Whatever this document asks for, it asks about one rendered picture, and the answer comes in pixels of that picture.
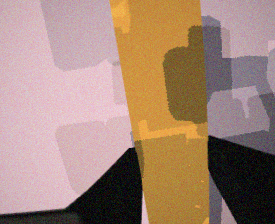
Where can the yellow bar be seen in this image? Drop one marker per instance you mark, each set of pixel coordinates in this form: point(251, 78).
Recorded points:
point(160, 48)

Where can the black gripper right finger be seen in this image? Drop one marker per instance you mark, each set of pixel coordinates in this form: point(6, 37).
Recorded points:
point(245, 178)

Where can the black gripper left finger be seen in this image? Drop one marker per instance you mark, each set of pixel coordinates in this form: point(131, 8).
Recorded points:
point(116, 198)

